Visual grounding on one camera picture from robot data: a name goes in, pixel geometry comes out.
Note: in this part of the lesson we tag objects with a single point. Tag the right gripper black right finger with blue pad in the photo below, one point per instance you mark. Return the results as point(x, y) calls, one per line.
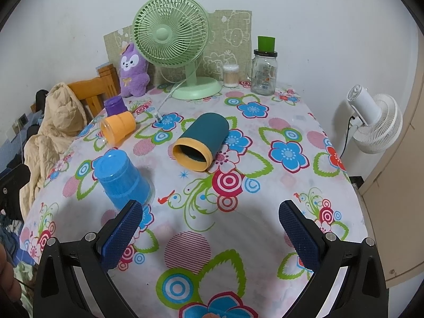
point(363, 292)

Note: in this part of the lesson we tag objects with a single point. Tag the floral tablecloth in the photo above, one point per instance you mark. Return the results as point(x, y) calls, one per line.
point(210, 243)

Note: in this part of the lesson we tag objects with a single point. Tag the beige cabinet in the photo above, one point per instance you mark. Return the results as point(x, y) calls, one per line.
point(393, 196)

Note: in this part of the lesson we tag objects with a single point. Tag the green cup on jar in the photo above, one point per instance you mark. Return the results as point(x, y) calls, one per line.
point(266, 44)

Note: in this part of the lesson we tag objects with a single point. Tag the glass jar black lid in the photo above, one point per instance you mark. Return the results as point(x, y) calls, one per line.
point(264, 72)

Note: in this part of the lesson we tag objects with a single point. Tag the purple plastic cup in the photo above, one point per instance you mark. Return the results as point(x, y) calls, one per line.
point(115, 105)

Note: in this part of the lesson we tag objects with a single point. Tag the blue plastic cup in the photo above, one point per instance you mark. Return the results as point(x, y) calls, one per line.
point(121, 180)

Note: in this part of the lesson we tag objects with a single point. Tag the orange plastic cup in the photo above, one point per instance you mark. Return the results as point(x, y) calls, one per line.
point(117, 127)

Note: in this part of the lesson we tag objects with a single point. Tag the teal cup yellow rim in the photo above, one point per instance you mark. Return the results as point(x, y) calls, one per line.
point(197, 147)

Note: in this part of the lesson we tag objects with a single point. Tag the white standing fan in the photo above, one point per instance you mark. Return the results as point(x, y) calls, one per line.
point(377, 121)

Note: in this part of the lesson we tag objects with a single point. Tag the person's hand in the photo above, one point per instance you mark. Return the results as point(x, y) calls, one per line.
point(8, 282)

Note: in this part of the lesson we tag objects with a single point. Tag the purple plush toy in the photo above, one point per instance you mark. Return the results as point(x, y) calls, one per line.
point(134, 77)

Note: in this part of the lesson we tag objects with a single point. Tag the cotton swab container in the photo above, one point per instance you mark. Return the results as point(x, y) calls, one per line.
point(230, 75)

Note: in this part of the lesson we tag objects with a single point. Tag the beige blanket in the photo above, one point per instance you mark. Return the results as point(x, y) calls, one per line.
point(64, 119)

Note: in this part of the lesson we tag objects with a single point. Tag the wooden chair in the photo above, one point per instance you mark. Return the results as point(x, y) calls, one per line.
point(96, 91)

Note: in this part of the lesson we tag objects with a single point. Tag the green desk fan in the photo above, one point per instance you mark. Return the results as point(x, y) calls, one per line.
point(174, 34)

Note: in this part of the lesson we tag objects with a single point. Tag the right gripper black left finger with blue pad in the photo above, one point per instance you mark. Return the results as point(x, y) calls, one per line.
point(58, 293)

